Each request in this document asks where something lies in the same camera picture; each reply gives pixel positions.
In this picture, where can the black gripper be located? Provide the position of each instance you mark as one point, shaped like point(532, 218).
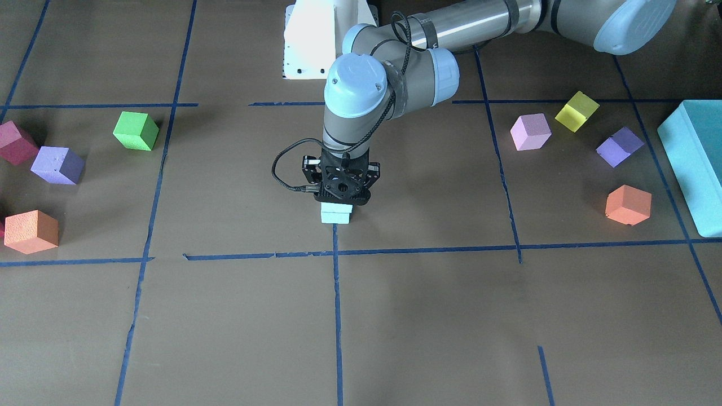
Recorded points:
point(309, 167)

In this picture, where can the light blue block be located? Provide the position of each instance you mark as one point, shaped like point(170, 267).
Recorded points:
point(329, 207)
point(331, 217)

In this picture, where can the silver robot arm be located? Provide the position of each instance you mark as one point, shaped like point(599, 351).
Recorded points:
point(383, 73)

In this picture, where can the pink foam block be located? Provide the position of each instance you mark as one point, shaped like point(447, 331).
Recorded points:
point(530, 131)

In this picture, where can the green foam block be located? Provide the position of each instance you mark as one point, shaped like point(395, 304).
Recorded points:
point(136, 131)

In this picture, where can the yellow foam block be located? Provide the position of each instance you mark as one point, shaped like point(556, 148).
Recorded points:
point(577, 111)

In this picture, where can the purple block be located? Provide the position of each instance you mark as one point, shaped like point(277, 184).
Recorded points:
point(620, 146)
point(58, 165)

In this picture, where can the orange block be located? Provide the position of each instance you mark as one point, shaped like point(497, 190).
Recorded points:
point(628, 205)
point(31, 232)

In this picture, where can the crimson block near tray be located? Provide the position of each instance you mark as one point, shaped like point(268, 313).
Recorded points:
point(17, 145)

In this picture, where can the teal plastic bin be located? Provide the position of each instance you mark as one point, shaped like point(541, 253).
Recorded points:
point(691, 136)

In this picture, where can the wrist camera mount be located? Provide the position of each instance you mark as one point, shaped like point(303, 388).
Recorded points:
point(342, 194)

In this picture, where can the white pedestal column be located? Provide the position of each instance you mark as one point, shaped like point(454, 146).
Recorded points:
point(314, 31)

